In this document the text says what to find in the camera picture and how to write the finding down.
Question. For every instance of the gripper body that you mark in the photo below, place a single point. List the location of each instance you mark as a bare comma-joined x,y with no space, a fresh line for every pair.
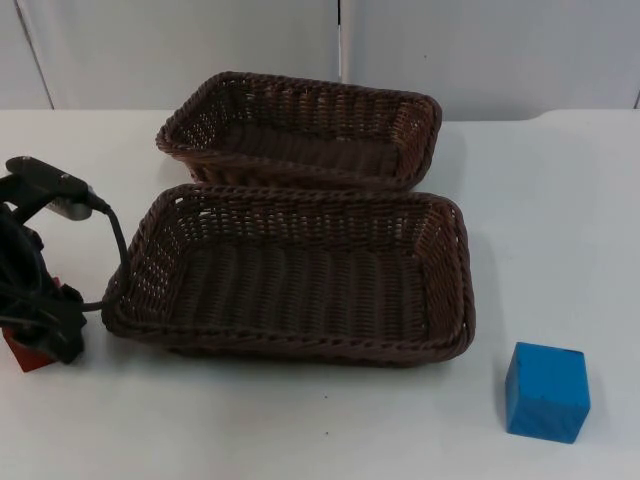
55,325

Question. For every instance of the red cube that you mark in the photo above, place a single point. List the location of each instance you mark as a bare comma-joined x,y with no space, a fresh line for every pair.
19,356

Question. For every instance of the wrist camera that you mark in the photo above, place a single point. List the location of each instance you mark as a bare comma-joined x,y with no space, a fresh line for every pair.
47,182

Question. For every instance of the dark brown wicker basket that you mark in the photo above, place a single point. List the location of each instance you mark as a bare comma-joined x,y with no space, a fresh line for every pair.
300,290
300,150

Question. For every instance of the blue cube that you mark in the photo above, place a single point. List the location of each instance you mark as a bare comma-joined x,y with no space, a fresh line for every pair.
545,395

